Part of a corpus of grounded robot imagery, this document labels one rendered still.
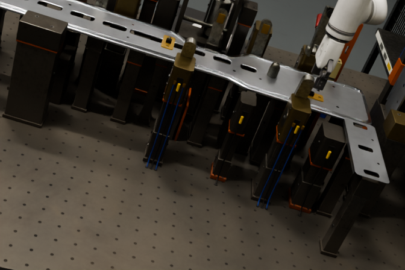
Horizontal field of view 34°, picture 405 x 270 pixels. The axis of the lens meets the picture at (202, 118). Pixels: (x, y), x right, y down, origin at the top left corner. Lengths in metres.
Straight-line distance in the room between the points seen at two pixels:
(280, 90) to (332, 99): 0.18
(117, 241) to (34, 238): 0.21
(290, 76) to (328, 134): 0.28
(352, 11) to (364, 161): 0.42
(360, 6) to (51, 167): 0.98
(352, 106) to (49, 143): 0.94
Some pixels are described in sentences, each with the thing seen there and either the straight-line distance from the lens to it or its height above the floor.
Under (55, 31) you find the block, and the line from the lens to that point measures 1.90.
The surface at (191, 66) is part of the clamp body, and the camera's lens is 1.89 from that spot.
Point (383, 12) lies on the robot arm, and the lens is 1.99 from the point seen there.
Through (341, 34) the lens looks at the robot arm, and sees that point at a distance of 1.96.
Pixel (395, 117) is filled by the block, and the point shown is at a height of 1.06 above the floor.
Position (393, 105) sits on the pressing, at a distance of 2.18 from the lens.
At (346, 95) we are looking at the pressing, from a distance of 2.19.
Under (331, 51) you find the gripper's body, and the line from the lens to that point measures 1.97.
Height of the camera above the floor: 1.91
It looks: 31 degrees down
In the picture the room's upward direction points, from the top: 20 degrees clockwise
